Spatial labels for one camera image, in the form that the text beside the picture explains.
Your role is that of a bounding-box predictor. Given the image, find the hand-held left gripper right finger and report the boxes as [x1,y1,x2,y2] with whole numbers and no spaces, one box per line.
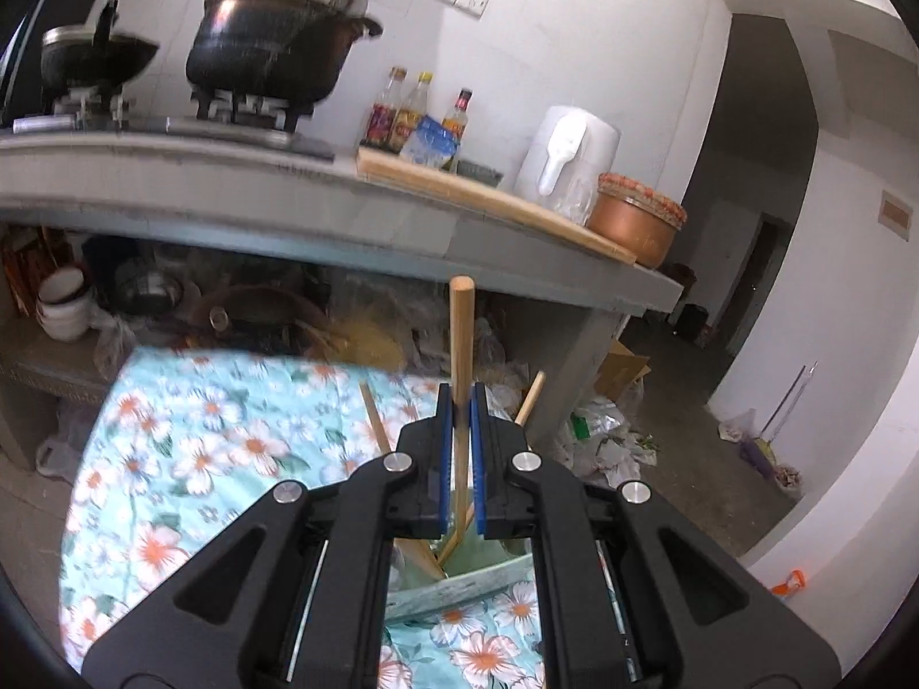
[470,384,839,689]

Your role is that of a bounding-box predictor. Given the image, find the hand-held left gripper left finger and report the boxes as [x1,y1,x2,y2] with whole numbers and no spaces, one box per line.
[80,384,455,689]

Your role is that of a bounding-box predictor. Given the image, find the green perforated utensil holder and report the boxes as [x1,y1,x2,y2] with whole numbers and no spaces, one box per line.
[384,531,539,622]

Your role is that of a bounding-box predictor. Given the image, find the crumpled plastic bags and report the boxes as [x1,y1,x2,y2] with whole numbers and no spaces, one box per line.
[553,394,662,489]

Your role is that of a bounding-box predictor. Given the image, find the cardboard box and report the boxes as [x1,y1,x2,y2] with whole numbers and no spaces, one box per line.
[594,336,653,403]

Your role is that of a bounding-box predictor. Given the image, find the blue floral cloth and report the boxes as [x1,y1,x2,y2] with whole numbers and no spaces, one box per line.
[61,346,547,689]

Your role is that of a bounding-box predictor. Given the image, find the dark pan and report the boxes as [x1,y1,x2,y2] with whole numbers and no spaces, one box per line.
[190,285,324,346]

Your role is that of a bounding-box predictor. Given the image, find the wooden board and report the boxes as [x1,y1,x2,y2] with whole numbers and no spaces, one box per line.
[357,147,639,265]

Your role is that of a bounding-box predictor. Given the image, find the copper basin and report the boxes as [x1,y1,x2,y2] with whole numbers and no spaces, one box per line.
[587,172,688,270]

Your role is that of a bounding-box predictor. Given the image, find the white electric kettle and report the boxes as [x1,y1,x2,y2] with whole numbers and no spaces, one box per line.
[513,105,622,220]

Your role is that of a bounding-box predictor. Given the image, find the mop stick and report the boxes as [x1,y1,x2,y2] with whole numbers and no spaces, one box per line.
[761,362,820,446]

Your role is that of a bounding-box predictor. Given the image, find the blue seasoning packet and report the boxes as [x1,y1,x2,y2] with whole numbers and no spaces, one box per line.
[398,115,461,172]

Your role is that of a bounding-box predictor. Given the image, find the steel pot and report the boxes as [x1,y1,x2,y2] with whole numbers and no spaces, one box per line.
[115,269,184,317]

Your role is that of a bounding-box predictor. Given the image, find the red cap sauce bottle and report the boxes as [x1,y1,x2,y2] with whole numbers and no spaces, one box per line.
[441,88,475,141]

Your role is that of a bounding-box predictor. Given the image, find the grey concrete counter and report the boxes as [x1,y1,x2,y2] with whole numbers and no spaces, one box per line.
[0,133,685,317]

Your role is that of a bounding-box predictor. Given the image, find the dark sauce bottle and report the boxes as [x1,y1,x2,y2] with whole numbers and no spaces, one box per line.
[366,66,408,153]

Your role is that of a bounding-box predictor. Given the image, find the gas stove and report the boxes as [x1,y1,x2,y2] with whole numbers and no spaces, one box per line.
[0,82,338,162]

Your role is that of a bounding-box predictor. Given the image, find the stack of white bowls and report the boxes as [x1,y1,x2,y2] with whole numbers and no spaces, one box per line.
[36,265,94,343]

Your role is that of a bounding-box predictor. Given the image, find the large black cooking pot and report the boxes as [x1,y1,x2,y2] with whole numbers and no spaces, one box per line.
[185,0,385,107]

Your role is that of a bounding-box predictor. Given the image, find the black wok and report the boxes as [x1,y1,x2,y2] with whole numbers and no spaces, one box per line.
[39,0,160,98]

